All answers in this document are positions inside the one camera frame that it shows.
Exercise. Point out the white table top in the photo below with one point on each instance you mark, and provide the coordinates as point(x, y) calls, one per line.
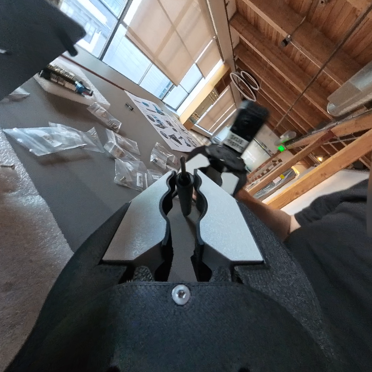
point(319, 191)

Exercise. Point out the blue hobby robot arm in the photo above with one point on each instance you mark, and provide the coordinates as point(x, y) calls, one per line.
point(29, 35)

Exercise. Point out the row of beige roller blinds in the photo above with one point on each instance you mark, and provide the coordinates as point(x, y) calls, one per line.
point(168, 37)

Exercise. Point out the silver ceiling duct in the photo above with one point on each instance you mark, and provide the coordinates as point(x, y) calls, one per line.
point(348, 93)

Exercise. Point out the white foam block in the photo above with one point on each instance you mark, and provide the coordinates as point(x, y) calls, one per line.
point(96, 101)

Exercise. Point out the printed instruction sheet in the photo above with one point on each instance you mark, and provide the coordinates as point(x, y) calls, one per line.
point(162, 125)

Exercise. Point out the black screwdriver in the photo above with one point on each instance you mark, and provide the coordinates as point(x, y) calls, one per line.
point(184, 197)

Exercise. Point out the black control circuit board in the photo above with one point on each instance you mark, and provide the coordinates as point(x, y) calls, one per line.
point(64, 80)

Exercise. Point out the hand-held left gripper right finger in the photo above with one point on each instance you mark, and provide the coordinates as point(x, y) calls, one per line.
point(229, 232)

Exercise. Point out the white foam sheet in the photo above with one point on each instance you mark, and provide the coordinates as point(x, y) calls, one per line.
point(23, 218)

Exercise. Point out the scattered clear screw bags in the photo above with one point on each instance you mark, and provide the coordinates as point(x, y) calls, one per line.
point(58, 139)

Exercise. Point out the large framed windows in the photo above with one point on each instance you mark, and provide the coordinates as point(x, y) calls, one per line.
point(130, 64)

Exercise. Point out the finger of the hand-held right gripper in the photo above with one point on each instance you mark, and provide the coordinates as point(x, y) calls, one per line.
point(197, 164)
point(229, 183)

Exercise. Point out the person's right forearm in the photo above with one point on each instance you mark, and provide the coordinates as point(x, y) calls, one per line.
point(267, 212)

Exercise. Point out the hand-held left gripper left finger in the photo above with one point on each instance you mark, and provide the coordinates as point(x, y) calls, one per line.
point(139, 229)

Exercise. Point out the person's black shirt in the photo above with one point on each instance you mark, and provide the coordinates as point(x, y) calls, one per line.
point(334, 261)

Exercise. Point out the small metal screw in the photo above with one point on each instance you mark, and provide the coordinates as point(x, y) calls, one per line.
point(8, 166)

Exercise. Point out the wooden edged white table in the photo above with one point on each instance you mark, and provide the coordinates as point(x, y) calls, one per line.
point(319, 168)

